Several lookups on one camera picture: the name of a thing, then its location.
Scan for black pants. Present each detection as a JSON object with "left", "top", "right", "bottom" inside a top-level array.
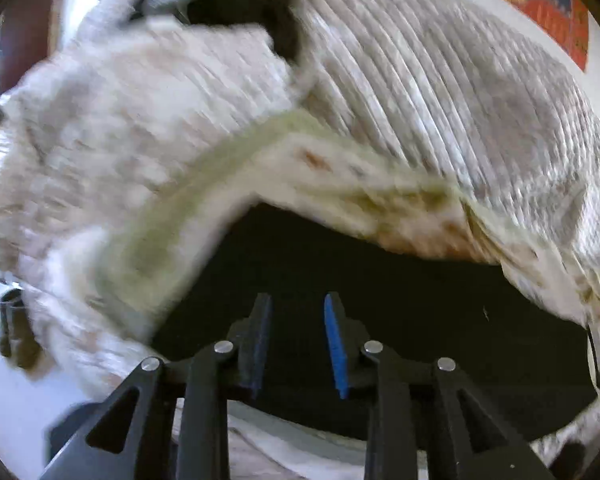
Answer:
[{"left": 151, "top": 204, "right": 596, "bottom": 440}]

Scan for floral fleece blanket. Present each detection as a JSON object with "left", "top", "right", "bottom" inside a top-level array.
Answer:
[{"left": 94, "top": 110, "right": 600, "bottom": 346}]

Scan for quilted floral bedspread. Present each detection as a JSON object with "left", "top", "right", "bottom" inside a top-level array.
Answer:
[{"left": 0, "top": 0, "right": 600, "bottom": 398}]

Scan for dark clothes pile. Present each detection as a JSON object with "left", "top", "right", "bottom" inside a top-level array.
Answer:
[{"left": 130, "top": 0, "right": 301, "bottom": 64}]

